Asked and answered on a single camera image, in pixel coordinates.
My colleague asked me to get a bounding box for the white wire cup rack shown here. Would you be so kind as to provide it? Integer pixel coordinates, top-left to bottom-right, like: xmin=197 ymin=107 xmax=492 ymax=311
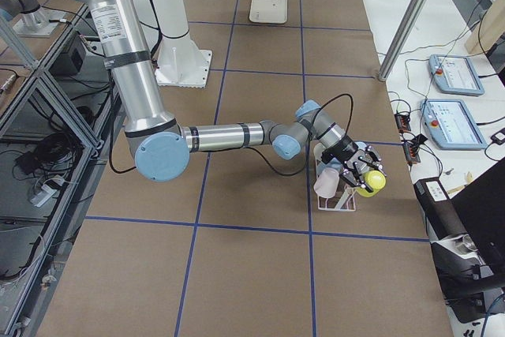
xmin=313 ymin=143 xmax=356 ymax=212

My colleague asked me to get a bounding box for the black label printer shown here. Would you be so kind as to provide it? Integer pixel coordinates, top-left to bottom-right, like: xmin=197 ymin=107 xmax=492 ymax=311
xmin=413 ymin=177 xmax=468 ymax=242

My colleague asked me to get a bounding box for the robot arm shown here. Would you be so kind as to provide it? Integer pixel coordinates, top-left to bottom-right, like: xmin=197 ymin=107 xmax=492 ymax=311
xmin=77 ymin=0 xmax=384 ymax=194

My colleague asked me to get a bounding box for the light blue plastic cup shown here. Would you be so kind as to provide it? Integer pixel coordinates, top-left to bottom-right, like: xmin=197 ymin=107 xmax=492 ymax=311
xmin=316 ymin=159 xmax=342 ymax=175

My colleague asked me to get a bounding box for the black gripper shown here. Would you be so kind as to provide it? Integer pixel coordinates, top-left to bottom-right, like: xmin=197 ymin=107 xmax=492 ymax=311
xmin=321 ymin=137 xmax=385 ymax=192

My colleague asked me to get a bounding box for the cream rabbit serving tray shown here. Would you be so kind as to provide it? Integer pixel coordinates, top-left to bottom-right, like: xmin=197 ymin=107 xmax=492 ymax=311
xmin=249 ymin=0 xmax=288 ymax=24

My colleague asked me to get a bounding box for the far teach pendant tablet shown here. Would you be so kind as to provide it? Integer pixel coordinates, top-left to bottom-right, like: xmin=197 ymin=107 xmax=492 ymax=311
xmin=428 ymin=54 xmax=485 ymax=96

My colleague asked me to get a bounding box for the teach pendant tablet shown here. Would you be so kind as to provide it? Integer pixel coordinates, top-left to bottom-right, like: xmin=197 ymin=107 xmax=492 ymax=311
xmin=428 ymin=54 xmax=485 ymax=96
xmin=420 ymin=99 xmax=487 ymax=151

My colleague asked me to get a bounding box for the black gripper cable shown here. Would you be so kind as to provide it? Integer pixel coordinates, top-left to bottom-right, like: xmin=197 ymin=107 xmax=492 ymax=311
xmin=108 ymin=94 xmax=354 ymax=177

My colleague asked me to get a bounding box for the near teach pendant tablet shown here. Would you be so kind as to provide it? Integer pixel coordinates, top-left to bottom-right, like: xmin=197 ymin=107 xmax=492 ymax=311
xmin=420 ymin=99 xmax=487 ymax=151

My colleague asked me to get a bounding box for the aluminium frame post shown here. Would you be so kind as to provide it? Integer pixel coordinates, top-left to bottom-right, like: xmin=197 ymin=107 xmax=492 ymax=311
xmin=378 ymin=0 xmax=427 ymax=82

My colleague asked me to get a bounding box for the black monitor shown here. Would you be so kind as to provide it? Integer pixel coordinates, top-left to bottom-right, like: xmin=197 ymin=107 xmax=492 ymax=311
xmin=451 ymin=160 xmax=504 ymax=297

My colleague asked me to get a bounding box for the pink plastic cup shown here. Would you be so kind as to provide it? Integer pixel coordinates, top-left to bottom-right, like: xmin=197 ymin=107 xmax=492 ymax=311
xmin=313 ymin=167 xmax=339 ymax=199

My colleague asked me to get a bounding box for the yellow plastic cup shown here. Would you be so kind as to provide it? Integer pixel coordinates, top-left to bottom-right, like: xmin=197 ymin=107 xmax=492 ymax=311
xmin=357 ymin=170 xmax=387 ymax=197

